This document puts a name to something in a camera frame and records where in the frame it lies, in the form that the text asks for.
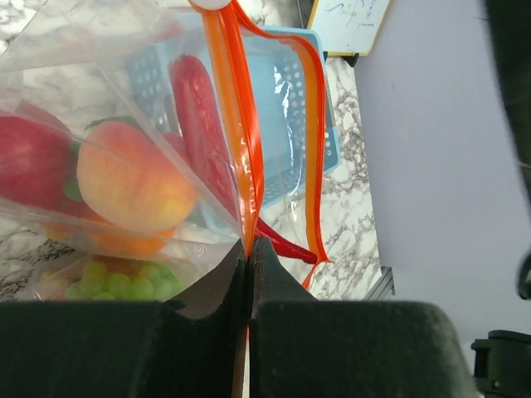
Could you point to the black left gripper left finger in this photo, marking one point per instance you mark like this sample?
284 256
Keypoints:
190 346

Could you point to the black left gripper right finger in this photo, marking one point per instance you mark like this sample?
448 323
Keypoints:
303 347

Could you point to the clear zip bag orange zipper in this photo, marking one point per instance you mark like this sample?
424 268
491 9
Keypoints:
49 281

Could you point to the green grape bunch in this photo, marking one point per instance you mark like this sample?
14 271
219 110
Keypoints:
117 279

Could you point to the orange fruit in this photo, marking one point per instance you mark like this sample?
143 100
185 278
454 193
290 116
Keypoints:
112 242

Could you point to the peach fruit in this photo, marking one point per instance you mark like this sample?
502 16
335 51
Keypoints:
132 174

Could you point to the red chili pepper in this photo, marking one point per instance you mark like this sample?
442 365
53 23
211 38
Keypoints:
199 120

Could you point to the red apple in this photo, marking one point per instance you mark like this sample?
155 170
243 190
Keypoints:
36 161

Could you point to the blue plastic basket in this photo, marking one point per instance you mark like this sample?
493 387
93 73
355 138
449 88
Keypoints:
277 79

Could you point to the small whiteboard wooden frame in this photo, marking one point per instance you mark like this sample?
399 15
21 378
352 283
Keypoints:
347 27

